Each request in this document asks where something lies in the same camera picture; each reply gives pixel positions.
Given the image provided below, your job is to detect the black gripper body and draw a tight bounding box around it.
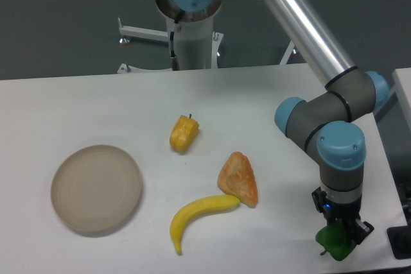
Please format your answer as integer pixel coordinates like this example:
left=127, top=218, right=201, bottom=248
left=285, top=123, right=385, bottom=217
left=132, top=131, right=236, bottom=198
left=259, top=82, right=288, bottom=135
left=311, top=187, right=362, bottom=224

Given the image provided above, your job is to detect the green pepper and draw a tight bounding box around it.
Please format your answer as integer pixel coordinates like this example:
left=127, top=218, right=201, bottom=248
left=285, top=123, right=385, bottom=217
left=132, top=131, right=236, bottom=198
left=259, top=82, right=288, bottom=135
left=315, top=220, right=357, bottom=261

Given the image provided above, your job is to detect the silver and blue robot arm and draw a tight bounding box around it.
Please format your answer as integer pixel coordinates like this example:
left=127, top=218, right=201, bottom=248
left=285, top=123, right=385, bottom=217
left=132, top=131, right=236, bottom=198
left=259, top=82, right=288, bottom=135
left=156, top=0, right=389, bottom=244

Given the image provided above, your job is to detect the yellow pepper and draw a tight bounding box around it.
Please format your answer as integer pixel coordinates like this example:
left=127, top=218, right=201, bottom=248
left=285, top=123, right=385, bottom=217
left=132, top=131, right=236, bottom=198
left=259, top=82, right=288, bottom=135
left=169, top=115, right=199, bottom=153

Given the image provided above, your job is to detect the black device at right edge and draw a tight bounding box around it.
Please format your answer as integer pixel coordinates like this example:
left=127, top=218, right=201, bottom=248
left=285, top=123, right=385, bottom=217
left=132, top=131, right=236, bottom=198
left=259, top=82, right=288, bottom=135
left=386, top=187, right=411, bottom=260

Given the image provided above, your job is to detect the orange triangular pastry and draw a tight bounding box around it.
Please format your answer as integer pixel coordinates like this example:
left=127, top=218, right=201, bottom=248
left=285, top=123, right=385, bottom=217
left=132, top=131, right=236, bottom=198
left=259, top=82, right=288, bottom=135
left=217, top=151, right=259, bottom=208

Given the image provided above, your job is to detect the yellow banana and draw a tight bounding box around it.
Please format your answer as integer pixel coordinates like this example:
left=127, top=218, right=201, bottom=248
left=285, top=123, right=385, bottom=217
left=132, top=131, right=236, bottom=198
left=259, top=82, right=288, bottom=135
left=169, top=194, right=240, bottom=255

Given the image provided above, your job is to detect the white table at right edge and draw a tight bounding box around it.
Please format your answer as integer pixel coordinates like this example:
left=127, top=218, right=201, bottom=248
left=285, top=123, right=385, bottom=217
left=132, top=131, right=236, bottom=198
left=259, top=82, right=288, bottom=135
left=393, top=68, right=411, bottom=122

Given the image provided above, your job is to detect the beige round plate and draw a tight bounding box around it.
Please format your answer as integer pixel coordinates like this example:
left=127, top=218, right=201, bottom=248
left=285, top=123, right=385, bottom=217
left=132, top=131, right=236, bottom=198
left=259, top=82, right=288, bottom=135
left=50, top=145, right=143, bottom=237

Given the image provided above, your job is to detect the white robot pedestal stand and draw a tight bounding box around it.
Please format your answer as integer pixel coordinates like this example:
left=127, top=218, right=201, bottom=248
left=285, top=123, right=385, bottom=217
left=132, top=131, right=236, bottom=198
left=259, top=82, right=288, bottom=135
left=118, top=0, right=305, bottom=73

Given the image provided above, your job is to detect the black cable on pedestal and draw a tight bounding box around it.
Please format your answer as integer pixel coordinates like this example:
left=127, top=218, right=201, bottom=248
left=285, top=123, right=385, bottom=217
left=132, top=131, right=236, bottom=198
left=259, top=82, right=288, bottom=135
left=169, top=9, right=186, bottom=71

